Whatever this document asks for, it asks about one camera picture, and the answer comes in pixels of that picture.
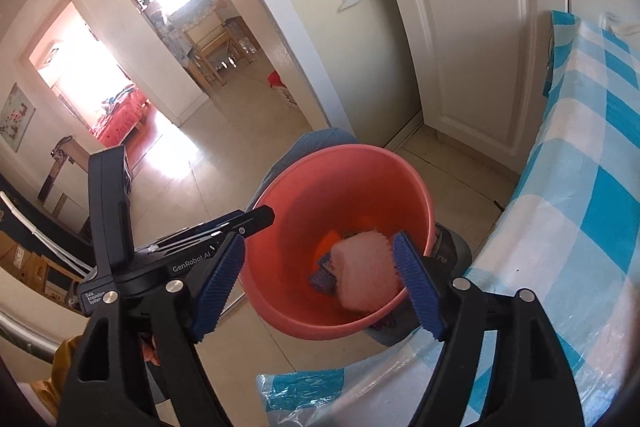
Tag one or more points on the red laundry basket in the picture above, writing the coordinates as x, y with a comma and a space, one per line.
282, 89

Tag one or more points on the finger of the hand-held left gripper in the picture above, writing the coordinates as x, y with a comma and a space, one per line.
255, 218

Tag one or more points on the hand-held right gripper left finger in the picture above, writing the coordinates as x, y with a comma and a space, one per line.
217, 289

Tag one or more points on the blue grey cloth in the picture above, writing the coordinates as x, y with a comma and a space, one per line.
320, 139

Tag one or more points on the cardboard box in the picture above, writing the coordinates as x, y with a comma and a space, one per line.
20, 259

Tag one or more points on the wooden furniture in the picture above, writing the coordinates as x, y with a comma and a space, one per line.
62, 157

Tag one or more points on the blue mesh cloth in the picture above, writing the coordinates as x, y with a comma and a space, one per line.
324, 277

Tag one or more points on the orange plastic basin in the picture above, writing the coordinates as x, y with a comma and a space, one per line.
325, 187

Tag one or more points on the red patterned blanket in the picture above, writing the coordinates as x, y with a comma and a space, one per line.
120, 117

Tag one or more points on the dark grey fabric item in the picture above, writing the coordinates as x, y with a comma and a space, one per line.
452, 252

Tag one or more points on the wooden chair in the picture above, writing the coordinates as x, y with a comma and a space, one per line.
215, 47

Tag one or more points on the framed wall picture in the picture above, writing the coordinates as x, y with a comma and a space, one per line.
15, 117

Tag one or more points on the person's yellow clothing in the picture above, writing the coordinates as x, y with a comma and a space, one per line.
62, 357

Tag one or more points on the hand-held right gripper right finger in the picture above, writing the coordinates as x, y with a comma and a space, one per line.
415, 287

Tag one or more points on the white foam fruit net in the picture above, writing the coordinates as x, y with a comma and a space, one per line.
365, 267

